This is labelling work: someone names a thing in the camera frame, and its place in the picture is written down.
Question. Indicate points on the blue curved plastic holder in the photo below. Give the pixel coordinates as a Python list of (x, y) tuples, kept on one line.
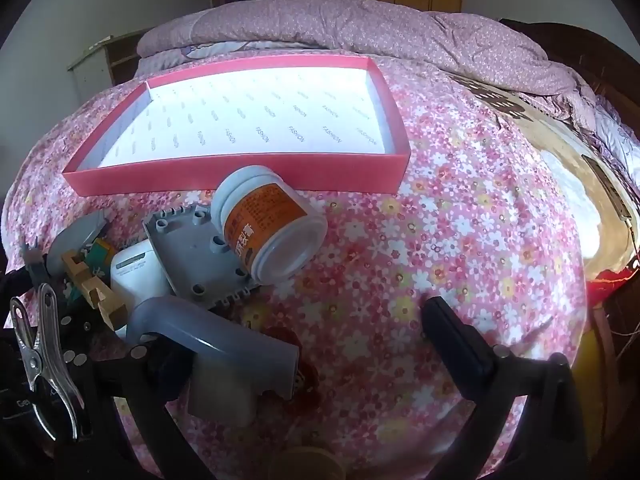
[(225, 345)]

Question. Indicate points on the metal spring clip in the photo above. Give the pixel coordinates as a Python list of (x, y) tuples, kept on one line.
[(40, 360)]

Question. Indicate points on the green printed lighter pack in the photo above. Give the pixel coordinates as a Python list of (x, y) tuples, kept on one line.
[(102, 254)]

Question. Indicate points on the beige wooden notched piece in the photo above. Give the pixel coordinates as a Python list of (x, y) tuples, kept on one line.
[(97, 292)]

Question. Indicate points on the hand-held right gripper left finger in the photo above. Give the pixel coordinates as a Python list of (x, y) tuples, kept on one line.
[(150, 390)]

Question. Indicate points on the lavender ruffled pillow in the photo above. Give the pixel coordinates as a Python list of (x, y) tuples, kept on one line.
[(617, 130)]

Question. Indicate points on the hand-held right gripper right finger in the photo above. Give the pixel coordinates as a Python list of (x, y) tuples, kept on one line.
[(450, 340)]

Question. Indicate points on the pink floral bedsheet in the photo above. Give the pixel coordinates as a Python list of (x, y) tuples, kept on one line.
[(450, 210)]

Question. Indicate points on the red cloth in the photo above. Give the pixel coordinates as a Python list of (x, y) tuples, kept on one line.
[(607, 285)]

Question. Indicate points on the white jar with orange label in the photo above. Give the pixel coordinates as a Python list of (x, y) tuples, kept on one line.
[(265, 220)]

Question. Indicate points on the white plug adapter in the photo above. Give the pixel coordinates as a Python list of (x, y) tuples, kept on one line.
[(220, 395)]

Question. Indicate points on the cartoon print blanket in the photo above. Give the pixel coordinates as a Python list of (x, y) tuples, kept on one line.
[(200, 52)]

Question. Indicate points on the golden satin pillow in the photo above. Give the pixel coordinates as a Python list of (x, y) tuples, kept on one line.
[(565, 185)]

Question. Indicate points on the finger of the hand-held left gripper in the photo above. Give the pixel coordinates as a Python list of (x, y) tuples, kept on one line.
[(75, 335)]

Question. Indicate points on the pale wooden nightstand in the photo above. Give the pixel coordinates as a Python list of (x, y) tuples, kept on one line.
[(90, 70)]

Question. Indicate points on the round wooden disc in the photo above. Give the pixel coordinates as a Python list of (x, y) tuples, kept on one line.
[(305, 465)]

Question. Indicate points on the light blue oval case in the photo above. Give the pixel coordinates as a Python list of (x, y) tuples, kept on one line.
[(80, 235)]

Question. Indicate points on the red toy figure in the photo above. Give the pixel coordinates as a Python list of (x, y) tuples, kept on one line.
[(307, 375)]

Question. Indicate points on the pink dotted quilt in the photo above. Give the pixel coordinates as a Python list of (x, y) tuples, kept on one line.
[(325, 25)]

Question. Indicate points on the dark wooden headboard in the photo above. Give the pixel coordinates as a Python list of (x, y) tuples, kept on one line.
[(600, 45)]

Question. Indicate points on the red cardboard box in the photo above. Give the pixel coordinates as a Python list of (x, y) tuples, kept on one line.
[(250, 175)]

